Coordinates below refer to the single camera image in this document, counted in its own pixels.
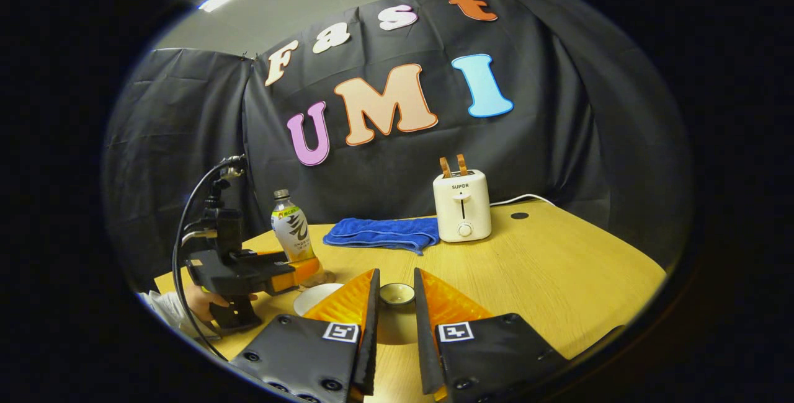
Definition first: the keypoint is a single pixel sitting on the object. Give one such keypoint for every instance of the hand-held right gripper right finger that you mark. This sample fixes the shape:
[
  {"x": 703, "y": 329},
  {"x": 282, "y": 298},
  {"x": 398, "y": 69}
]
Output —
[{"x": 423, "y": 328}]

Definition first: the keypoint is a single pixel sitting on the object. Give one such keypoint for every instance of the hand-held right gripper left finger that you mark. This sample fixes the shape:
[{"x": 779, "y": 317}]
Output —
[{"x": 371, "y": 328}]

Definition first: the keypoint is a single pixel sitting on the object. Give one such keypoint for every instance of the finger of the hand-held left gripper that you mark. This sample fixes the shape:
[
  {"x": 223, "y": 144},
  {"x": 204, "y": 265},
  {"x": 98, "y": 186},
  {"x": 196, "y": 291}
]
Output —
[{"x": 298, "y": 273}]

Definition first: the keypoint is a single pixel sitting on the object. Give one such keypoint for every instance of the cream teacup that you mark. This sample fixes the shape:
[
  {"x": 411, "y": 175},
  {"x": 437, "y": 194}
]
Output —
[{"x": 313, "y": 297}]

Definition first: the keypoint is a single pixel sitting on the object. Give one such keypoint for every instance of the cream teacup lid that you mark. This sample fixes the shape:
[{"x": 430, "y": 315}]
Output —
[{"x": 397, "y": 294}]

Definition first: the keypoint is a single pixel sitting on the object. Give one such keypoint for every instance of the clear water bottle white label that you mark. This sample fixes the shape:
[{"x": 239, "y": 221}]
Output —
[{"x": 294, "y": 229}]

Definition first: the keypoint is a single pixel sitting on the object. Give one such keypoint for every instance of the blue towel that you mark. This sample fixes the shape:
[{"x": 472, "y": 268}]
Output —
[{"x": 378, "y": 232}]

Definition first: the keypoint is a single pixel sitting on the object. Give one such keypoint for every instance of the white toaster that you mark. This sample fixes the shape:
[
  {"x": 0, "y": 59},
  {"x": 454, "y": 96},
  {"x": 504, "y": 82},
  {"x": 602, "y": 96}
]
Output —
[{"x": 462, "y": 208}]

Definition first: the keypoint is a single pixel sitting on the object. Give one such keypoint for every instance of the toast slice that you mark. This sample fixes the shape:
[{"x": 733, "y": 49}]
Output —
[
  {"x": 445, "y": 167},
  {"x": 462, "y": 164}
]

